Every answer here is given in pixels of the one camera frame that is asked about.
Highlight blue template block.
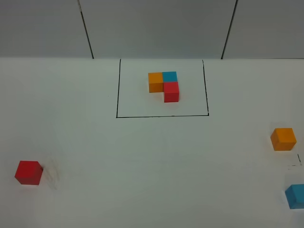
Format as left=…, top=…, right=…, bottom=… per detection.
left=162, top=71, right=178, bottom=83

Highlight orange template block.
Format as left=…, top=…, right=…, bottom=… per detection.
left=148, top=72, right=163, bottom=93

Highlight red template block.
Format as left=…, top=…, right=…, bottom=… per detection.
left=163, top=82, right=180, bottom=103

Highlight orange loose block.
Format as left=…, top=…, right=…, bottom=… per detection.
left=270, top=128, right=297, bottom=151

